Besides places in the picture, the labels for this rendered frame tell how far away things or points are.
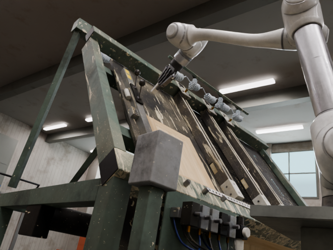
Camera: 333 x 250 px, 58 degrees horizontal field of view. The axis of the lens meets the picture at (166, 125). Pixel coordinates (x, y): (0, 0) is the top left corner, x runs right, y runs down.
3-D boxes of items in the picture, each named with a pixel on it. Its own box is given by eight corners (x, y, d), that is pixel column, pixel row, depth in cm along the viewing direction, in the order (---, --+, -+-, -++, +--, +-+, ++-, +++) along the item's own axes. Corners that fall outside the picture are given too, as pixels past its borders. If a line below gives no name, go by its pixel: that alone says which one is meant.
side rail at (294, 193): (320, 247, 245) (332, 239, 241) (254, 155, 327) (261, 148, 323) (325, 249, 249) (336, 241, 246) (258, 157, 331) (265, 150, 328)
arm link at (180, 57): (188, 54, 173) (182, 62, 175) (177, 46, 168) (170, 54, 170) (194, 62, 167) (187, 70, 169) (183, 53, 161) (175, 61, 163)
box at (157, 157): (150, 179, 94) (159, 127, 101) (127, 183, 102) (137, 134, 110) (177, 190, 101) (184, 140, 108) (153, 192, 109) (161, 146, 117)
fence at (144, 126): (153, 173, 134) (159, 167, 133) (120, 71, 205) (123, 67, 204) (162, 177, 137) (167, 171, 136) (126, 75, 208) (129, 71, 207)
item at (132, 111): (130, 117, 162) (133, 113, 161) (128, 109, 167) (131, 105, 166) (136, 120, 164) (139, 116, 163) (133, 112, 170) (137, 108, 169)
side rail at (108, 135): (98, 164, 122) (114, 146, 118) (81, 49, 204) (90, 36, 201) (110, 169, 125) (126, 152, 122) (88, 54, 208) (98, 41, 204)
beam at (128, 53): (85, 42, 202) (94, 30, 199) (84, 36, 209) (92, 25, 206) (262, 154, 330) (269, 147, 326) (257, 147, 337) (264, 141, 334)
